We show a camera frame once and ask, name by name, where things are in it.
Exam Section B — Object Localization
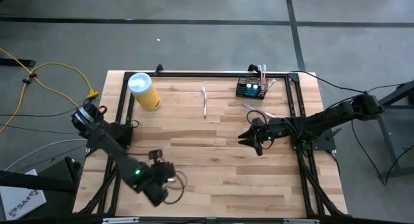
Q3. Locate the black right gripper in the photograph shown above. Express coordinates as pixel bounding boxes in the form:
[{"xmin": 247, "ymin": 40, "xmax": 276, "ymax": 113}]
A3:
[{"xmin": 238, "ymin": 118, "xmax": 290, "ymax": 157}]

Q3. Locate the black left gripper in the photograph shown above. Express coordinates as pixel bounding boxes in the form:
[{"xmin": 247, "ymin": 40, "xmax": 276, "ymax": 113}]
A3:
[{"xmin": 144, "ymin": 149, "xmax": 177, "ymax": 207}]

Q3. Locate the white grey toothbrush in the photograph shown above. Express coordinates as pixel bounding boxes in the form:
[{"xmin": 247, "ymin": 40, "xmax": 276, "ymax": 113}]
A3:
[{"xmin": 201, "ymin": 87, "xmax": 208, "ymax": 120}]

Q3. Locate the yellow canister white lid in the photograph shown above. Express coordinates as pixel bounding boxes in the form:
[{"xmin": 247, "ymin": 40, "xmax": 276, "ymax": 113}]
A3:
[{"xmin": 127, "ymin": 72, "xmax": 162, "ymax": 112}]

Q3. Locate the black floor stand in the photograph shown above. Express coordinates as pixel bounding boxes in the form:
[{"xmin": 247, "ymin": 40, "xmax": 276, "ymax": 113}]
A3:
[{"xmin": 0, "ymin": 156, "xmax": 82, "ymax": 218}]

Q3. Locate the grey metal side table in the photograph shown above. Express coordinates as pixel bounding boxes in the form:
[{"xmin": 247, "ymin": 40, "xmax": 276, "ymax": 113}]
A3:
[{"xmin": 357, "ymin": 80, "xmax": 414, "ymax": 179}]

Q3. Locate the white printed box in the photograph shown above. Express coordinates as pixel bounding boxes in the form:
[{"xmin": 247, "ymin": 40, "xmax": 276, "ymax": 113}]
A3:
[{"xmin": 0, "ymin": 168, "xmax": 47, "ymax": 221}]

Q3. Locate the black floor bar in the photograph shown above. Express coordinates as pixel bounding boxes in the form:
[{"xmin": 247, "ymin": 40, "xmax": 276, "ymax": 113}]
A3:
[{"xmin": 0, "ymin": 58, "xmax": 36, "ymax": 68}]

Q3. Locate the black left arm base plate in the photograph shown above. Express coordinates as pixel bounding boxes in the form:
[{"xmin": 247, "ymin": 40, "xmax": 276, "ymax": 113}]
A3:
[{"xmin": 108, "ymin": 122, "xmax": 133, "ymax": 150}]

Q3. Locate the black wire basket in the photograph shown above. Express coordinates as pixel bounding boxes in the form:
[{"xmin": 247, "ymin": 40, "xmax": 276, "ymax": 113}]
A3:
[{"xmin": 235, "ymin": 75, "xmax": 270, "ymax": 100}]

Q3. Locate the silver table edge bracket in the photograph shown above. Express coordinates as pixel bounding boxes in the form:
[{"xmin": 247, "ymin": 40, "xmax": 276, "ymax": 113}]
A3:
[
  {"xmin": 102, "ymin": 217, "xmax": 140, "ymax": 224},
  {"xmin": 283, "ymin": 218, "xmax": 320, "ymax": 224}
]

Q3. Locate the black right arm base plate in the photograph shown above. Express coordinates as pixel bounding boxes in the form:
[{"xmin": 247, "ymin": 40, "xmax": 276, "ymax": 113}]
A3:
[{"xmin": 292, "ymin": 129, "xmax": 337, "ymax": 152}]

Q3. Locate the black aluminium table frame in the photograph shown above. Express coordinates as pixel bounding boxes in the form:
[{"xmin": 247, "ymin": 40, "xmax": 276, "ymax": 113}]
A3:
[{"xmin": 72, "ymin": 71, "xmax": 349, "ymax": 218}]

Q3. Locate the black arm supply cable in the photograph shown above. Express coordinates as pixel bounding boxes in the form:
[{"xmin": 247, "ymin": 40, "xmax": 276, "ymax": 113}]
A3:
[{"xmin": 290, "ymin": 70, "xmax": 366, "ymax": 94}]

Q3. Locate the white floor cable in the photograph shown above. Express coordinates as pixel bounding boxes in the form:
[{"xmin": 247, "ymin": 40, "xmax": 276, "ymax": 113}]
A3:
[{"xmin": 5, "ymin": 139, "xmax": 89, "ymax": 172}]

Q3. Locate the black looping floor cable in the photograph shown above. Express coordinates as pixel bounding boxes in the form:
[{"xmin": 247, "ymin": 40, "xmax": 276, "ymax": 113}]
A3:
[{"xmin": 351, "ymin": 119, "xmax": 414, "ymax": 187}]

